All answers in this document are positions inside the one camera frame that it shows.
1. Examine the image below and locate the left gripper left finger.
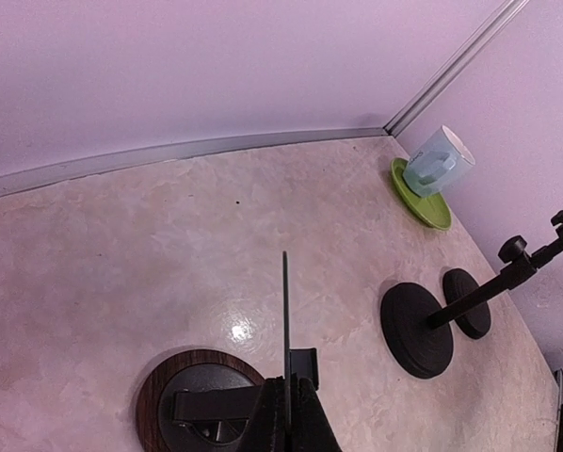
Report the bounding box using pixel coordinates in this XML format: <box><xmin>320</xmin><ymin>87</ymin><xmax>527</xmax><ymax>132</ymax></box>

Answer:
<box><xmin>237</xmin><ymin>377</ymin><xmax>286</xmax><ymax>452</ymax></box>

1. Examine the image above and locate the folding phone stand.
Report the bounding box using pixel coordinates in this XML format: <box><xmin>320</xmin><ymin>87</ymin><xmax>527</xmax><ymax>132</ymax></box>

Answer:
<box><xmin>136</xmin><ymin>250</ymin><xmax>319</xmax><ymax>452</ymax></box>

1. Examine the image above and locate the black clamp phone stand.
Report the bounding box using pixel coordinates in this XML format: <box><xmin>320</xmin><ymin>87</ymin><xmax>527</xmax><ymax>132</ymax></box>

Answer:
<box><xmin>380</xmin><ymin>210</ymin><xmax>563</xmax><ymax>379</ymax></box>

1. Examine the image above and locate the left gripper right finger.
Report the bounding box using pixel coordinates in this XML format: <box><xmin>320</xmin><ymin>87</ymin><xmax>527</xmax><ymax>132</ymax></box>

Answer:
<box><xmin>288</xmin><ymin>376</ymin><xmax>341</xmax><ymax>452</ymax></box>

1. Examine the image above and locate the white blue mug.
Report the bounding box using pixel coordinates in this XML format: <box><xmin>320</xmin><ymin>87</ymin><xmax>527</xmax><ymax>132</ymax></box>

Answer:
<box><xmin>403</xmin><ymin>125</ymin><xmax>475</xmax><ymax>198</ymax></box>

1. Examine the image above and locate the right aluminium frame post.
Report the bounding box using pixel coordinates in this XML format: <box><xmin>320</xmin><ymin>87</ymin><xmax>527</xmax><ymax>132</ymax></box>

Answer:
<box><xmin>383</xmin><ymin>0</ymin><xmax>529</xmax><ymax>137</ymax></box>

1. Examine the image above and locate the black clamp stand right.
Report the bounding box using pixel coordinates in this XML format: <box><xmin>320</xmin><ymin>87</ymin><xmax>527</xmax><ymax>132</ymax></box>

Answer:
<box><xmin>442</xmin><ymin>267</ymin><xmax>492</xmax><ymax>340</ymax></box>

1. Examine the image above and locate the green saucer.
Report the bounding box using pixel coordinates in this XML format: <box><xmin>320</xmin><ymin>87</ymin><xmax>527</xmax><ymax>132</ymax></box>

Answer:
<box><xmin>390</xmin><ymin>157</ymin><xmax>452</xmax><ymax>231</ymax></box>

